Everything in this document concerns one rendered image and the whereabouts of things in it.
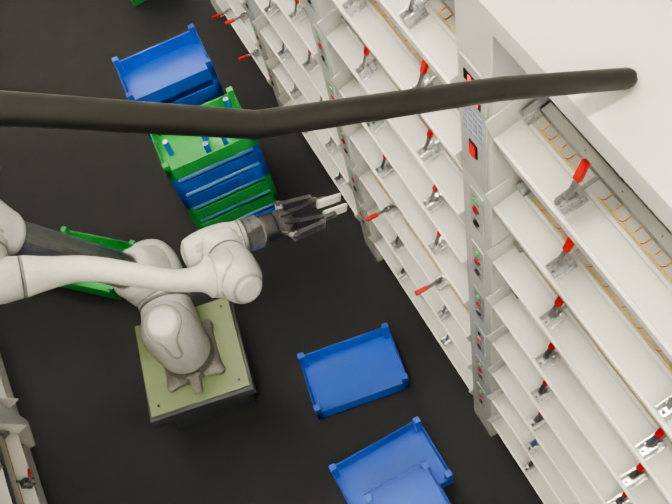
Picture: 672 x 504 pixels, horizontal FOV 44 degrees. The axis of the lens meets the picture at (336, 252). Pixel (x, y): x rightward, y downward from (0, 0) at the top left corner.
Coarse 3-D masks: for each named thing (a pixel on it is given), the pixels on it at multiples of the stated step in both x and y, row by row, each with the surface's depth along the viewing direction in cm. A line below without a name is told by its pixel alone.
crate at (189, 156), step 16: (224, 96) 272; (160, 144) 272; (176, 144) 271; (192, 144) 270; (240, 144) 263; (256, 144) 266; (176, 160) 268; (192, 160) 260; (208, 160) 263; (176, 176) 263
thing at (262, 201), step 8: (272, 192) 289; (256, 200) 288; (264, 200) 290; (272, 200) 292; (240, 208) 288; (248, 208) 290; (256, 208) 292; (216, 216) 294; (224, 216) 288; (232, 216) 290; (240, 216) 292; (200, 224) 286; (208, 224) 288
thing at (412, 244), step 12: (360, 168) 238; (372, 180) 239; (372, 192) 237; (384, 192) 236; (384, 204) 234; (396, 216) 231; (396, 228) 230; (408, 228) 229; (408, 240) 227; (420, 252) 225; (420, 264) 223; (432, 264) 222; (432, 276) 221; (444, 288) 218; (444, 300) 217; (456, 300) 216; (456, 312) 214; (468, 324) 212; (468, 336) 206
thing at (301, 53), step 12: (264, 0) 255; (264, 12) 253; (276, 12) 251; (276, 24) 250; (288, 24) 248; (288, 36) 246; (288, 48) 244; (300, 48) 243; (300, 60) 241; (312, 60) 236; (312, 72) 238; (324, 84) 234; (324, 96) 233
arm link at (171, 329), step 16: (160, 304) 232; (176, 304) 233; (192, 304) 242; (144, 320) 231; (160, 320) 230; (176, 320) 229; (192, 320) 234; (144, 336) 231; (160, 336) 228; (176, 336) 229; (192, 336) 233; (160, 352) 231; (176, 352) 232; (192, 352) 236; (208, 352) 246; (176, 368) 239; (192, 368) 242
